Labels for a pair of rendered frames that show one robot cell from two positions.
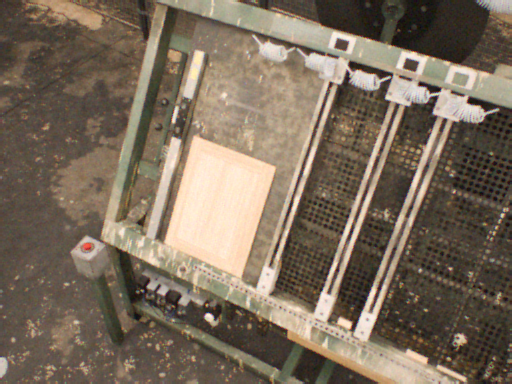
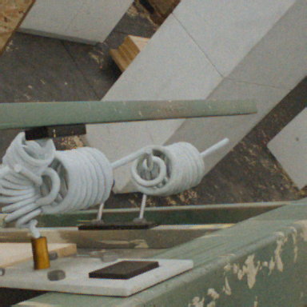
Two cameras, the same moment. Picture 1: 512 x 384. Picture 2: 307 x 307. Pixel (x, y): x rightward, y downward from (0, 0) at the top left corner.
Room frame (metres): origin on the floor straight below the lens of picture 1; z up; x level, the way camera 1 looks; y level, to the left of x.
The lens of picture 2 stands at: (1.85, -0.75, 2.21)
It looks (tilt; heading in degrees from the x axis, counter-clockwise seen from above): 33 degrees down; 85
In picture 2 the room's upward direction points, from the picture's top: 42 degrees clockwise
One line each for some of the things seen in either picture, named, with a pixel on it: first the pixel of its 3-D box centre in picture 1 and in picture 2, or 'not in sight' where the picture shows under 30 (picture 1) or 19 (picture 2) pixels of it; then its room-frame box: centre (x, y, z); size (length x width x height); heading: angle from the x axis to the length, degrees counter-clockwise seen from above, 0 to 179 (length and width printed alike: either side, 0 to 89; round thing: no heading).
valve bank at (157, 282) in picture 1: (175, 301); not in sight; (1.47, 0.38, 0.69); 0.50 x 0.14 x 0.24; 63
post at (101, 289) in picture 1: (107, 307); not in sight; (1.61, 0.80, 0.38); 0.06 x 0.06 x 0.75; 63
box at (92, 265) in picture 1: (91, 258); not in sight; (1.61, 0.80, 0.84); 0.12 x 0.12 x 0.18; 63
